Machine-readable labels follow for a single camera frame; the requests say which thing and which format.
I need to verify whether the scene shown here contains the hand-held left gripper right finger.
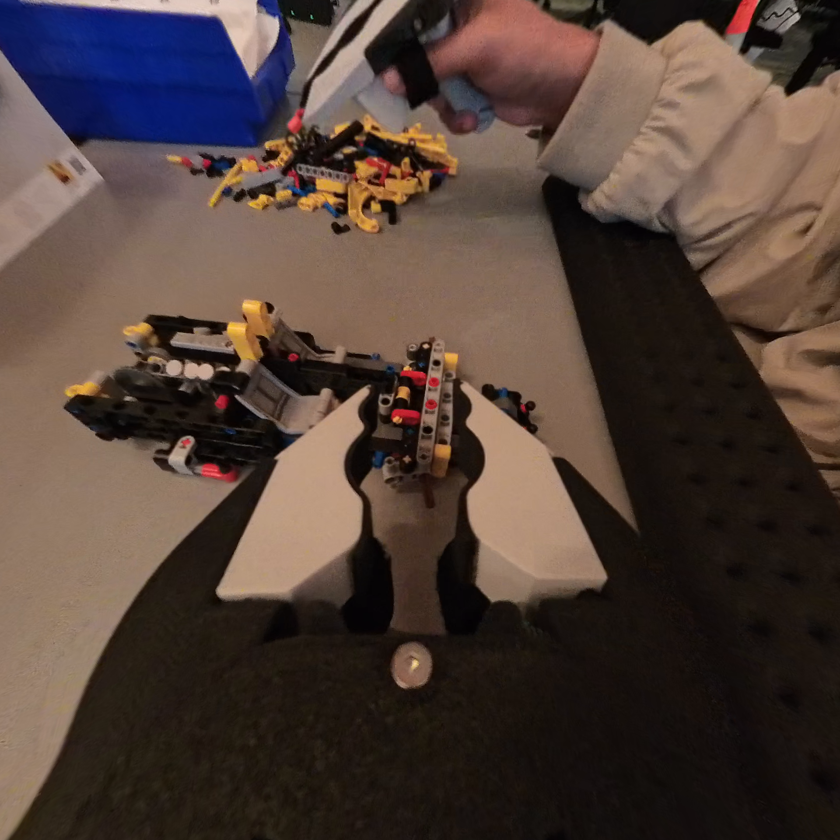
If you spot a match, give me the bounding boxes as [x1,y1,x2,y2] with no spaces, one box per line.
[436,381,609,634]

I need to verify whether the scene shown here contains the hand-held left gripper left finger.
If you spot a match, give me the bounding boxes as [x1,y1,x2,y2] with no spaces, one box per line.
[215,386,396,634]

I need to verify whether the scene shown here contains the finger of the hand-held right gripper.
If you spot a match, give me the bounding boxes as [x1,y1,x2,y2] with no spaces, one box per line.
[301,0,412,132]

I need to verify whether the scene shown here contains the pile of bricks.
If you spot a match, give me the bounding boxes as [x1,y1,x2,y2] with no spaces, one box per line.
[165,115,460,235]

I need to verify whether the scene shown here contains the black brick car chassis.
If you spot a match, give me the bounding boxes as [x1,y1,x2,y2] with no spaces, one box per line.
[63,298,460,510]

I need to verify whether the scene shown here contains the person's right forearm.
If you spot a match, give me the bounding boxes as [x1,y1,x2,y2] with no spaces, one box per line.
[537,20,840,277]

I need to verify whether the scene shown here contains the grey desk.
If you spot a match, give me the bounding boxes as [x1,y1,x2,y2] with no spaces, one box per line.
[0,16,639,840]

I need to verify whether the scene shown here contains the person's right hand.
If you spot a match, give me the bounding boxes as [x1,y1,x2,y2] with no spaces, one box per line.
[381,0,602,137]

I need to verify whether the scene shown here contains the small black brick assembly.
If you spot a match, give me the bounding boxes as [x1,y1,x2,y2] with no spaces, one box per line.
[481,384,540,435]

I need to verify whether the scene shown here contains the black perforated panel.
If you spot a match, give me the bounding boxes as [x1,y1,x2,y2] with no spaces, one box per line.
[541,176,840,840]

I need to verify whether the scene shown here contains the blue box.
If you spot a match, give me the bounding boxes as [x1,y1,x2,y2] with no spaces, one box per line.
[0,0,296,148]

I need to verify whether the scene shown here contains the person's beige jacket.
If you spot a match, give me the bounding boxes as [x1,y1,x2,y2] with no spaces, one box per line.
[696,197,840,500]

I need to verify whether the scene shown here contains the white instruction booklet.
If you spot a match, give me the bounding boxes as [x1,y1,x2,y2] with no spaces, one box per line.
[0,52,106,271]

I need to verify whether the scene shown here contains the red white object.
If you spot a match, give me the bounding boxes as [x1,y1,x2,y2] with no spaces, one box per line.
[725,0,803,53]

